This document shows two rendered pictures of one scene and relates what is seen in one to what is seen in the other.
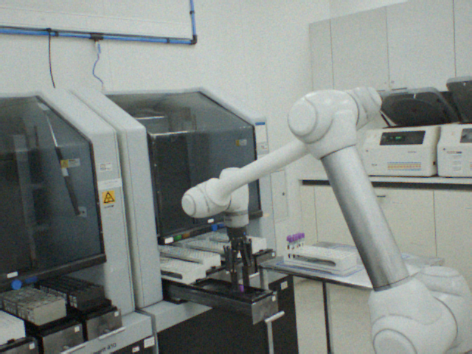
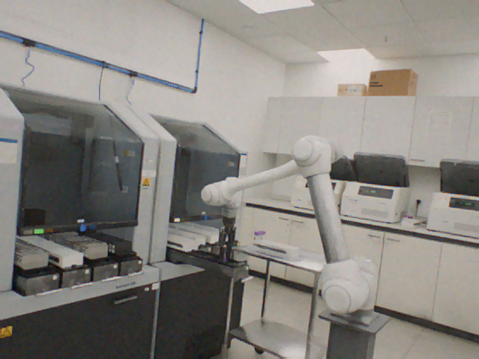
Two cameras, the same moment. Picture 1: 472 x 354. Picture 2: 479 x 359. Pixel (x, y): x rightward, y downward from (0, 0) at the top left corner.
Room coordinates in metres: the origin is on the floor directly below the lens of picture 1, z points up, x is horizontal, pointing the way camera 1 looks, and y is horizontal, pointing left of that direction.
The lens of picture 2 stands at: (-0.23, 0.34, 1.35)
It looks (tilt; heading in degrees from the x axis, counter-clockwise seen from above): 3 degrees down; 351
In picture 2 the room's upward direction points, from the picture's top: 6 degrees clockwise
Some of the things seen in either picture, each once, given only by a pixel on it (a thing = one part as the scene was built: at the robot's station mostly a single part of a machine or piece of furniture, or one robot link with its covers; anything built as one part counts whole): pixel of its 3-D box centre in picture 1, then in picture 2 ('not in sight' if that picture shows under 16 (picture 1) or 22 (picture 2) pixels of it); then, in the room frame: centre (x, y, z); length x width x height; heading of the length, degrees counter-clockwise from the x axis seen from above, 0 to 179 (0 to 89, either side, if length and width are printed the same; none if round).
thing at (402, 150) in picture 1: (412, 130); (326, 182); (4.14, -1.39, 1.22); 0.62 x 0.56 x 0.64; 134
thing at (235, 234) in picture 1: (237, 237); (228, 224); (1.92, 0.02, 1.01); 0.08 x 0.07 x 0.09; 136
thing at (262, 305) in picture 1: (203, 290); (195, 258); (2.03, 0.17, 0.78); 0.73 x 0.14 x 0.09; 45
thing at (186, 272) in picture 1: (173, 271); (174, 242); (2.15, 0.29, 0.83); 0.30 x 0.10 x 0.06; 45
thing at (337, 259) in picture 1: (318, 258); (274, 249); (2.10, -0.30, 0.85); 0.30 x 0.10 x 0.06; 43
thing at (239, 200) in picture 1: (231, 189); (231, 191); (1.91, 0.02, 1.19); 0.13 x 0.11 x 0.16; 138
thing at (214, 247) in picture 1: (214, 251); (198, 235); (2.42, 0.13, 0.83); 0.30 x 0.10 x 0.06; 45
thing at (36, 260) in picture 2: not in sight; (33, 261); (1.52, 0.88, 0.85); 0.12 x 0.02 x 0.06; 136
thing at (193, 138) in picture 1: (173, 158); (182, 166); (2.46, 0.28, 1.28); 0.61 x 0.51 x 0.63; 135
